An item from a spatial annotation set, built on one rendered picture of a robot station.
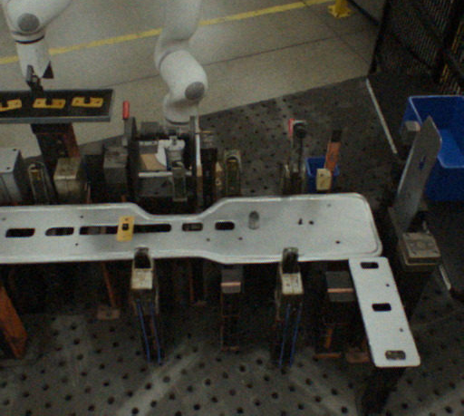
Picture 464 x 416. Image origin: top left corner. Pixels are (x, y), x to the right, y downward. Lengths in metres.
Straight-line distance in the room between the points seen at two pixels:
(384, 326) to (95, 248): 0.73
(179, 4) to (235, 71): 2.27
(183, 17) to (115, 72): 2.30
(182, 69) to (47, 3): 0.46
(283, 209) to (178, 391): 0.56
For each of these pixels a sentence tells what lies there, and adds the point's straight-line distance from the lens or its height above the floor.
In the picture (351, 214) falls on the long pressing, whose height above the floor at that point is 1.00.
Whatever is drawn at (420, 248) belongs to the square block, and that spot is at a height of 1.06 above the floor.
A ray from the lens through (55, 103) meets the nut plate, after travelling 1.64.
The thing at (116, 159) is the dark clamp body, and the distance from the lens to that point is 1.54.
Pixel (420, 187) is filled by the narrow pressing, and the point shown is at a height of 1.18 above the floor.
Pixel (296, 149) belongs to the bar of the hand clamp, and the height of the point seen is 1.13.
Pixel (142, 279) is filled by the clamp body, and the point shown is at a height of 1.04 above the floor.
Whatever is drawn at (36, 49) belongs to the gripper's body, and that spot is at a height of 1.36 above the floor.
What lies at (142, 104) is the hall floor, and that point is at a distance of 3.53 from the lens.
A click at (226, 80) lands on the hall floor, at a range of 3.72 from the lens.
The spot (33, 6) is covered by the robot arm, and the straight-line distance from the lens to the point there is 1.38.
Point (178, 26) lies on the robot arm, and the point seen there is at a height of 1.32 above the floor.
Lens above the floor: 2.11
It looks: 45 degrees down
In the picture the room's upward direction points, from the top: 1 degrees clockwise
